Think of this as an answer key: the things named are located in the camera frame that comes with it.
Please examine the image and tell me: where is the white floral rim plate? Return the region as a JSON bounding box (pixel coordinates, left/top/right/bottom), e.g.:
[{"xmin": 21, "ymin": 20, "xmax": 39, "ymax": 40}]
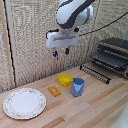
[{"xmin": 2, "ymin": 87, "xmax": 47, "ymax": 121}]

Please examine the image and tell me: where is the black toaster oven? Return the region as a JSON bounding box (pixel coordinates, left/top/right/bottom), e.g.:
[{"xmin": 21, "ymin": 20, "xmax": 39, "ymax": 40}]
[{"xmin": 91, "ymin": 37, "xmax": 128, "ymax": 80}]

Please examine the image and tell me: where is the blue plastic cup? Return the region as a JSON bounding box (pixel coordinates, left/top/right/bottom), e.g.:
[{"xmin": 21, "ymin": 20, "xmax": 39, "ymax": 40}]
[{"xmin": 70, "ymin": 77, "xmax": 86, "ymax": 98}]

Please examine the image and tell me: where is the black cable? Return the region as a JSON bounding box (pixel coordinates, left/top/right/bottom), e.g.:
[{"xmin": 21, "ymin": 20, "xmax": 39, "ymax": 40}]
[{"xmin": 79, "ymin": 11, "xmax": 128, "ymax": 37}]

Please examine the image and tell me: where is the yellow bowl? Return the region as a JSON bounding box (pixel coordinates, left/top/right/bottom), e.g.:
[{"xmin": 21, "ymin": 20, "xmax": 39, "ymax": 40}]
[{"xmin": 57, "ymin": 73, "xmax": 74, "ymax": 87}]

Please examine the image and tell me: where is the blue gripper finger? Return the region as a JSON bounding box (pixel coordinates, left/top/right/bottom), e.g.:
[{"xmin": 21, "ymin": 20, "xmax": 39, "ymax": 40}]
[
  {"xmin": 52, "ymin": 49, "xmax": 58, "ymax": 59},
  {"xmin": 64, "ymin": 47, "xmax": 70, "ymax": 56}
]

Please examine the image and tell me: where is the black wire oven rack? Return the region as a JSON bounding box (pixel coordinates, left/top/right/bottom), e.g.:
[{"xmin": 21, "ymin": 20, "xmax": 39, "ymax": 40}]
[{"xmin": 79, "ymin": 63, "xmax": 112, "ymax": 85}]

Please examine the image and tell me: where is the orange rectangular block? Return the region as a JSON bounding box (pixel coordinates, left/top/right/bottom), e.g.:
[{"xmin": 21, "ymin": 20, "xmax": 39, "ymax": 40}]
[{"xmin": 47, "ymin": 85, "xmax": 62, "ymax": 98}]

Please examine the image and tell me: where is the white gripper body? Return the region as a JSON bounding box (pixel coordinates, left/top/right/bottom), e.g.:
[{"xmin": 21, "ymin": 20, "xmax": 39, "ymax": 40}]
[{"xmin": 45, "ymin": 30, "xmax": 81, "ymax": 50}]

